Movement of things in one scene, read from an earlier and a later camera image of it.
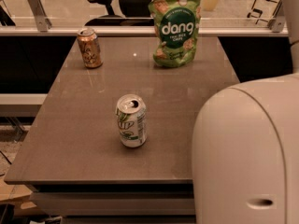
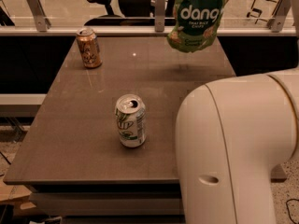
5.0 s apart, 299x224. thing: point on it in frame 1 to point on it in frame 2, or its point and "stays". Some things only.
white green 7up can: [133, 120] stays
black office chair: [136, 6] stays
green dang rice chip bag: [177, 21] to [196, 15]
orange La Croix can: [90, 48] stays
